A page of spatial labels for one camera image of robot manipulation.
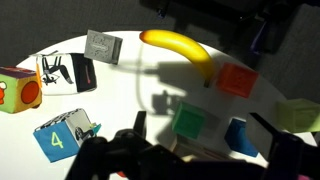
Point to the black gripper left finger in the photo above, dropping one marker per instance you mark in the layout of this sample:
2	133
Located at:
140	125

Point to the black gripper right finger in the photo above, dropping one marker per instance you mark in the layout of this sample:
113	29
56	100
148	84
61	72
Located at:
263	136

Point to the orange block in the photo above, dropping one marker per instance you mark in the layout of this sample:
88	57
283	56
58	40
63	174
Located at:
236	80

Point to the blue block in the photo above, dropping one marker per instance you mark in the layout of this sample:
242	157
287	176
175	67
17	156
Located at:
238	136

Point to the lime green block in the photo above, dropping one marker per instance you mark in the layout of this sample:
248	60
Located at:
296	115

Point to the pink block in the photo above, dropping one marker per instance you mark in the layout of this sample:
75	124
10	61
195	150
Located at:
305	177

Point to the grey block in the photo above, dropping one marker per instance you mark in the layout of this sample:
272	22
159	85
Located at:
100	46

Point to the black white soft cube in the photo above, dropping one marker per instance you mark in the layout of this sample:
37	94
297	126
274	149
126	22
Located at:
83	73

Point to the blue soft cube number four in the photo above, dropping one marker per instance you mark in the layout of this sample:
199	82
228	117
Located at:
56	140

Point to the purple black spring clamp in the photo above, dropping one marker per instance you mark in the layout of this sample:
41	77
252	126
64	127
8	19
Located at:
258	36

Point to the orange yellow soft cube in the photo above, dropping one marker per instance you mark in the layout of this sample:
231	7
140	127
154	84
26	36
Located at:
20	93

